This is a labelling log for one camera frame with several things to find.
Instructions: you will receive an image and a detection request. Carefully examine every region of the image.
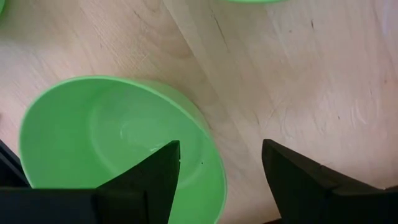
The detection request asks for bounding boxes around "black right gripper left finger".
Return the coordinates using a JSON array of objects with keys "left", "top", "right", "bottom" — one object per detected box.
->
[{"left": 93, "top": 140, "right": 181, "bottom": 224}]

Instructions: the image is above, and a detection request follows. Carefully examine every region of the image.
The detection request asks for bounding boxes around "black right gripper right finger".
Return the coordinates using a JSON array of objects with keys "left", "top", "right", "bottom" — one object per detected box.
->
[{"left": 261, "top": 139, "right": 340, "bottom": 224}]

